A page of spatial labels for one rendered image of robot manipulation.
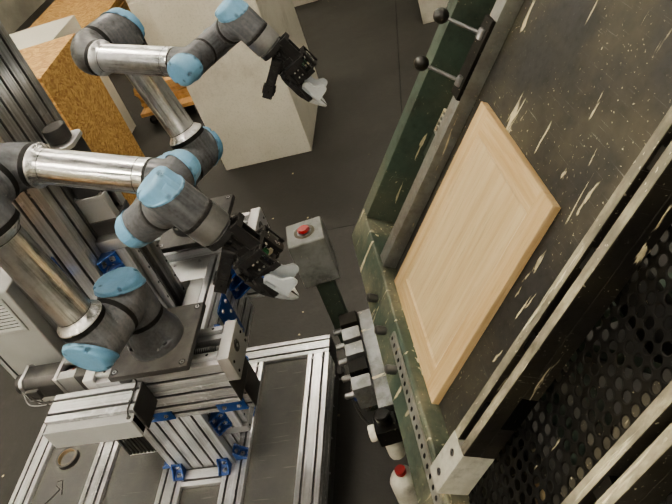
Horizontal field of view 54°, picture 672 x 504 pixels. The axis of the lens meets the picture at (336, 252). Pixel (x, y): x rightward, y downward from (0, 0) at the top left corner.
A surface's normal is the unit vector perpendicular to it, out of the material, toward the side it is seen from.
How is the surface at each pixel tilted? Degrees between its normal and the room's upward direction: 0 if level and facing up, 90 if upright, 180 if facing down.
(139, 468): 0
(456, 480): 90
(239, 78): 90
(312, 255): 90
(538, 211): 55
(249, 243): 90
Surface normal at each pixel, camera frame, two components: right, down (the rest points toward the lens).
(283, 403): -0.29, -0.73
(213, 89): -0.04, 0.66
